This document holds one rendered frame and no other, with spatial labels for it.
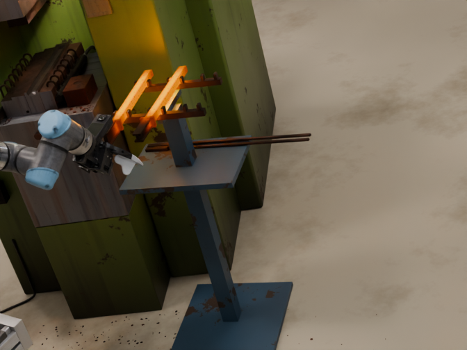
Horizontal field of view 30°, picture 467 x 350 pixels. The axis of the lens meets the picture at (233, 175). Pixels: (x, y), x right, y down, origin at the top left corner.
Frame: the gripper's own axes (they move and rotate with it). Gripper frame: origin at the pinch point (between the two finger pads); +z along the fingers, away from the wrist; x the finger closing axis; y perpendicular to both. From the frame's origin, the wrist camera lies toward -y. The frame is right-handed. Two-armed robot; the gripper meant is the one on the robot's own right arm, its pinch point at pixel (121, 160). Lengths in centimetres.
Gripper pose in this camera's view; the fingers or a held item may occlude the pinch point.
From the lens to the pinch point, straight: 250.3
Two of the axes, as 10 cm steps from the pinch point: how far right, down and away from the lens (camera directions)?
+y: -2.2, 9.4, -2.5
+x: 9.0, 0.9, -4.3
